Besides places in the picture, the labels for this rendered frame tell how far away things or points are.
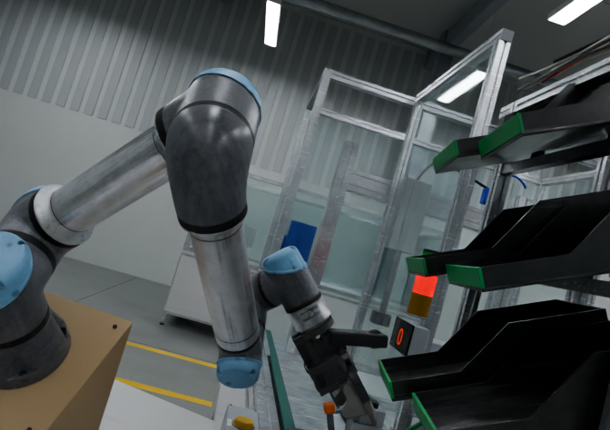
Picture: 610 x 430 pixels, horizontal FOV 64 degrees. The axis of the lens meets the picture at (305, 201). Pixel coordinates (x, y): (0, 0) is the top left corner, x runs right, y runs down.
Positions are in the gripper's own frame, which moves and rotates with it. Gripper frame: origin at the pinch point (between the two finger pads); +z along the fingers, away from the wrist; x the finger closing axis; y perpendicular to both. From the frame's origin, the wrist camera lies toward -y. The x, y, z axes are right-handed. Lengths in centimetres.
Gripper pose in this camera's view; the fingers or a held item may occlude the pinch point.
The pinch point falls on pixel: (371, 411)
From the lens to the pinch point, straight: 102.4
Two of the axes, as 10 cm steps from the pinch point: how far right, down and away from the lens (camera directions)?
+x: 1.2, -0.6, -9.9
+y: -8.8, 4.5, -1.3
